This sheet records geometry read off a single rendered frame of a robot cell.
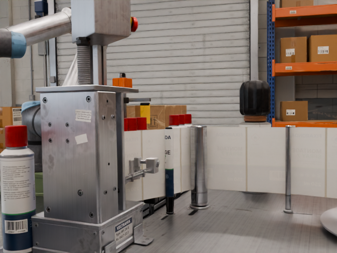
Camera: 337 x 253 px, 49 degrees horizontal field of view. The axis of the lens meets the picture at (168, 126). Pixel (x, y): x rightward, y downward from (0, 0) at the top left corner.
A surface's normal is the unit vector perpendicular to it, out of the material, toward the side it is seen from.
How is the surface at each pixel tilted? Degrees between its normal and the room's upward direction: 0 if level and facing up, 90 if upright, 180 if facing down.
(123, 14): 90
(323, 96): 90
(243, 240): 0
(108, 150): 90
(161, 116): 90
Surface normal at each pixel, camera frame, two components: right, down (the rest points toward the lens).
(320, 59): -0.16, 0.07
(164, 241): -0.01, -1.00
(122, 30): 0.54, 0.04
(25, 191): 0.75, 0.03
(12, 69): 0.97, 0.00
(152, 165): -0.39, 0.05
